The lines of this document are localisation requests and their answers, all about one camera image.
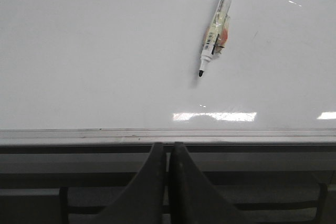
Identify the white whiteboard with metal frame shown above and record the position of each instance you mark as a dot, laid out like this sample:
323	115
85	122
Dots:
113	71

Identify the white black-tip whiteboard marker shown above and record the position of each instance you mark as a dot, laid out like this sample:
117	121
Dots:
216	35

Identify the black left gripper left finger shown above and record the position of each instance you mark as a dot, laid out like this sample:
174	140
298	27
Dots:
142	200

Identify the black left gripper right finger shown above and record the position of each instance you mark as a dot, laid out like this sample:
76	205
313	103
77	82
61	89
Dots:
192	197

